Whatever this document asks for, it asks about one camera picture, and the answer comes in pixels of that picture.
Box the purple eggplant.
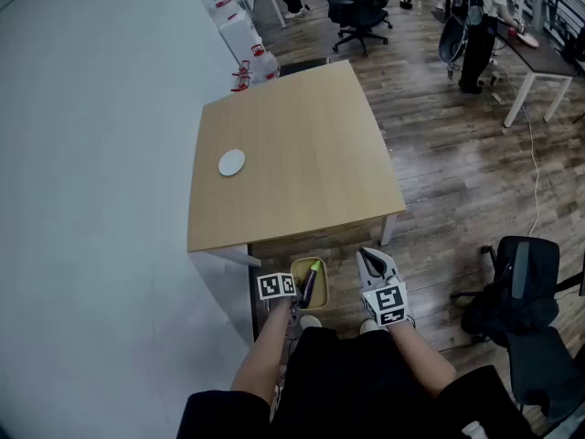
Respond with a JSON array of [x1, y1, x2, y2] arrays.
[[299, 259, 323, 309]]

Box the black metal railing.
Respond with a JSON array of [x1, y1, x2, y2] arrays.
[[544, 0, 585, 66]]

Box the black box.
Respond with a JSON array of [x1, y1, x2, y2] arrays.
[[278, 56, 331, 79]]

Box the person's right forearm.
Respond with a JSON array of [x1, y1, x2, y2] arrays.
[[387, 321, 459, 401]]

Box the light wooden table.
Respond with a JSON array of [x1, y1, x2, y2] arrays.
[[186, 59, 408, 267]]

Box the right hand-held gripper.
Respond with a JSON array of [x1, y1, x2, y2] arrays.
[[356, 246, 409, 328]]

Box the dark desk white legs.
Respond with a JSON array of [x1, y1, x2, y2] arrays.
[[495, 24, 580, 128]]

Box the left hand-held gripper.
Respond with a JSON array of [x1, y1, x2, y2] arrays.
[[256, 271, 305, 312]]

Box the clear water jug red cap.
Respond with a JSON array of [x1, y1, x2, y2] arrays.
[[249, 43, 282, 86], [229, 60, 253, 93]]

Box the red flat object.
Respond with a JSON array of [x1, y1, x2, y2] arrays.
[[510, 27, 541, 49]]

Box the black swivel office chair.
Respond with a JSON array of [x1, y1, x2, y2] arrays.
[[329, 0, 395, 59]]

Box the black office chair with jacket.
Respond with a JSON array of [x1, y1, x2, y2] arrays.
[[451, 235, 585, 425]]

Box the white cabinet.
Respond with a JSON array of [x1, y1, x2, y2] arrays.
[[218, 9, 265, 64]]

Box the white round plate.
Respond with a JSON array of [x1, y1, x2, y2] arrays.
[[218, 148, 247, 177]]

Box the person's black clothing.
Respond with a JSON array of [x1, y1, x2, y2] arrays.
[[175, 326, 543, 439]]

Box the person's left forearm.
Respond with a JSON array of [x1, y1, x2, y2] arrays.
[[229, 296, 294, 395]]

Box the yellow plastic bin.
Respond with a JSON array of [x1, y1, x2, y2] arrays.
[[290, 256, 331, 312]]

